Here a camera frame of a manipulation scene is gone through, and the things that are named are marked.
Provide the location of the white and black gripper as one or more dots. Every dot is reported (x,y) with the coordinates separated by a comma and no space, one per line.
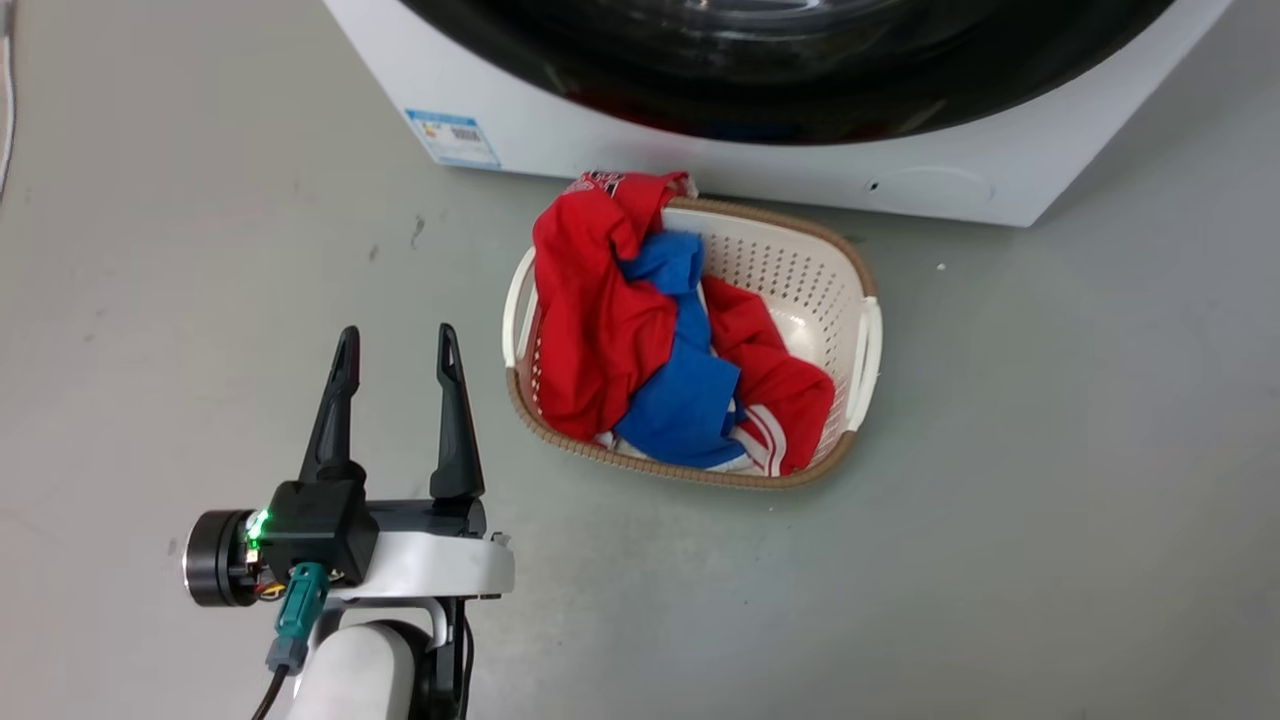
(420,560)

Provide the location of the red garment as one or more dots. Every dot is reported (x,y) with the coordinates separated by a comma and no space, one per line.
(600,320)

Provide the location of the white and tan laundry basket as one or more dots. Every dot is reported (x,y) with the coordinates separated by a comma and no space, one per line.
(800,290)

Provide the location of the blue garment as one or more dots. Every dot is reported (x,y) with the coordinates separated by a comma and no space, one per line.
(685,380)

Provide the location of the white washing machine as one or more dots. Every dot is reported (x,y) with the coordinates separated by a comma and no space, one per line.
(700,140)

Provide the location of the black round washing machine door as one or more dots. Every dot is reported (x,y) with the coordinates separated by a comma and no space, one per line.
(790,60)

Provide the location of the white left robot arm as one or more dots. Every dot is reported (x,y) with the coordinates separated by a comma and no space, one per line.
(360,670)

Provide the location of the blue energy label sticker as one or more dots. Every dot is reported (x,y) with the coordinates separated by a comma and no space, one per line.
(452,138)

